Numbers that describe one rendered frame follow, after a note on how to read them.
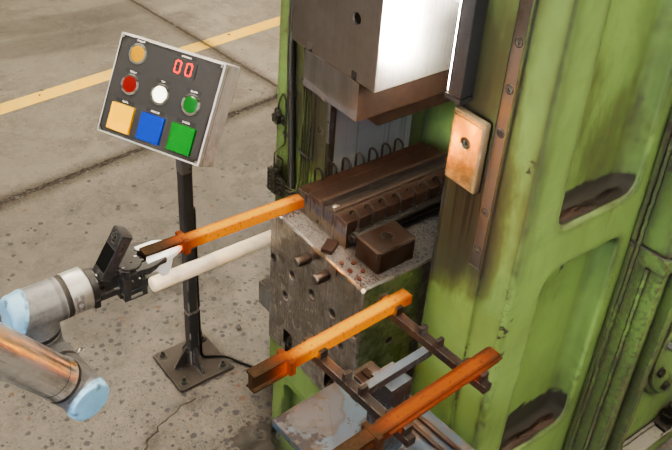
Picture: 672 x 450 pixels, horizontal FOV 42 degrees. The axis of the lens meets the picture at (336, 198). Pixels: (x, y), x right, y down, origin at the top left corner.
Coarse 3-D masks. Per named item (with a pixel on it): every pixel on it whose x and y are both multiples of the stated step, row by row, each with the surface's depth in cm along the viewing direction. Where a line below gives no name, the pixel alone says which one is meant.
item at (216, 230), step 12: (276, 204) 200; (288, 204) 200; (300, 204) 203; (240, 216) 195; (252, 216) 196; (264, 216) 197; (276, 216) 200; (204, 228) 190; (216, 228) 191; (228, 228) 192; (240, 228) 194; (168, 240) 185; (180, 240) 186; (192, 240) 187; (204, 240) 189; (144, 252) 181; (156, 252) 182; (180, 252) 187
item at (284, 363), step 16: (384, 304) 184; (352, 320) 180; (368, 320) 180; (320, 336) 176; (336, 336) 176; (288, 352) 171; (304, 352) 172; (256, 368) 166; (272, 368) 166; (288, 368) 169; (256, 384) 167
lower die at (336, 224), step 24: (360, 168) 229; (384, 168) 228; (408, 168) 227; (312, 192) 217; (336, 192) 218; (384, 192) 218; (408, 192) 219; (432, 192) 222; (312, 216) 219; (336, 216) 210; (360, 216) 210; (384, 216) 215; (336, 240) 213
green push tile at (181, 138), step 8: (176, 128) 230; (184, 128) 229; (192, 128) 229; (168, 136) 231; (176, 136) 230; (184, 136) 229; (192, 136) 228; (168, 144) 231; (176, 144) 230; (184, 144) 229; (192, 144) 229; (176, 152) 230; (184, 152) 229
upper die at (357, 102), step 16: (304, 64) 200; (320, 64) 195; (304, 80) 202; (320, 80) 197; (336, 80) 192; (352, 80) 187; (416, 80) 196; (432, 80) 200; (448, 80) 204; (320, 96) 199; (336, 96) 194; (352, 96) 189; (368, 96) 189; (384, 96) 192; (400, 96) 196; (416, 96) 199; (352, 112) 191; (368, 112) 192; (384, 112) 195
